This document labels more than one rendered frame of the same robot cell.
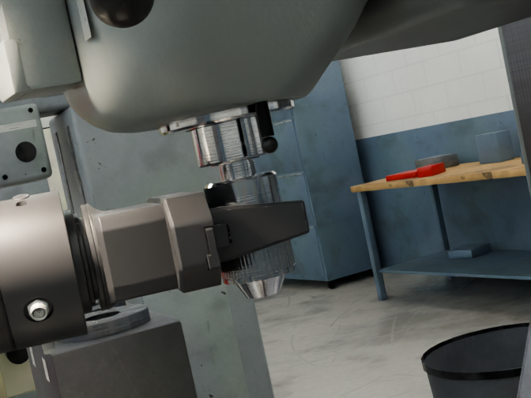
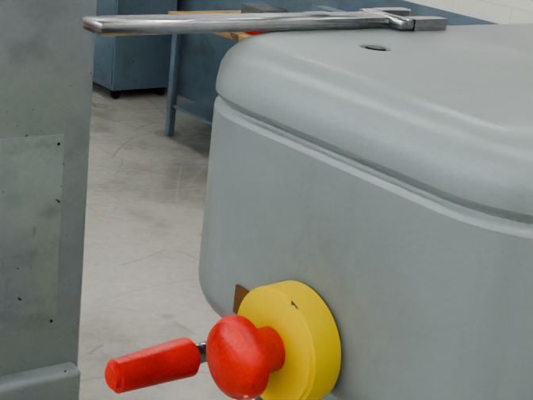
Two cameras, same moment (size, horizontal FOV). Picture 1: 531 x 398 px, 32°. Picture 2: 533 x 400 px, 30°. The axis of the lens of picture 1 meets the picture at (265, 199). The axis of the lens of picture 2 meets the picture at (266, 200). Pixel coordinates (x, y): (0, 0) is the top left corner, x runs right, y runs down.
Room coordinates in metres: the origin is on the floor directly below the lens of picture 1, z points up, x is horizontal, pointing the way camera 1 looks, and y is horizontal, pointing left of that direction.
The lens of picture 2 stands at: (0.06, 0.35, 1.98)
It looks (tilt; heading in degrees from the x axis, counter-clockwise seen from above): 19 degrees down; 345
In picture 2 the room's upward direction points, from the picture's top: 7 degrees clockwise
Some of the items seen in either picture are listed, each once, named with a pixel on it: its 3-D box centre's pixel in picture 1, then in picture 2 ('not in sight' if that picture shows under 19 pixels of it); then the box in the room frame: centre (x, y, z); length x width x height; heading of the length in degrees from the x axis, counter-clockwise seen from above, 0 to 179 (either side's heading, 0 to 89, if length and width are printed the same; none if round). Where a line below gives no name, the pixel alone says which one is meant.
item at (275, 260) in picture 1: (251, 236); not in sight; (0.58, 0.01, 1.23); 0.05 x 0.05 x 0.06
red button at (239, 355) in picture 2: not in sight; (248, 355); (0.47, 0.24, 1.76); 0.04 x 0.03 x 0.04; 26
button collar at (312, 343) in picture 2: not in sight; (285, 344); (0.48, 0.22, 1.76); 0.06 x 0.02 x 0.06; 26
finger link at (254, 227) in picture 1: (257, 227); not in sight; (0.55, 0.01, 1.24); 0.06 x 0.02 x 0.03; 103
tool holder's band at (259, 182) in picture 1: (240, 185); not in sight; (0.58, 0.01, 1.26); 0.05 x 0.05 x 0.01
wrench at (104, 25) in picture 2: not in sight; (279, 21); (0.61, 0.21, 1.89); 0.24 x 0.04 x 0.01; 116
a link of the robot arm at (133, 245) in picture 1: (104, 259); not in sight; (0.56, 0.10, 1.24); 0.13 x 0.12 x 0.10; 13
